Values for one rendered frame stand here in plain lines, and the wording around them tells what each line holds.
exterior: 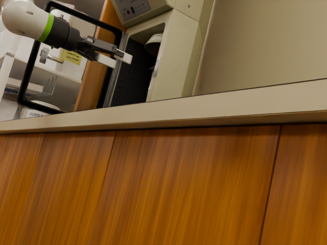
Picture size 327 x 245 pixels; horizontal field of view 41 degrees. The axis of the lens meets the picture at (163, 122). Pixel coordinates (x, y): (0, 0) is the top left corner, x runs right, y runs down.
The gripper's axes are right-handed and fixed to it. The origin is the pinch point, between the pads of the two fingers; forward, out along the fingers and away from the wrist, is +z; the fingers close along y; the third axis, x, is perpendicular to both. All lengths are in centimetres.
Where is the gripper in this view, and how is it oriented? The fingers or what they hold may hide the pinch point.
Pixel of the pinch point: (118, 60)
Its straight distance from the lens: 154.0
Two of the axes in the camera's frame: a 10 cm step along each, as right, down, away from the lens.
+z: 8.0, 3.1, 5.2
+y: -5.6, 0.3, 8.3
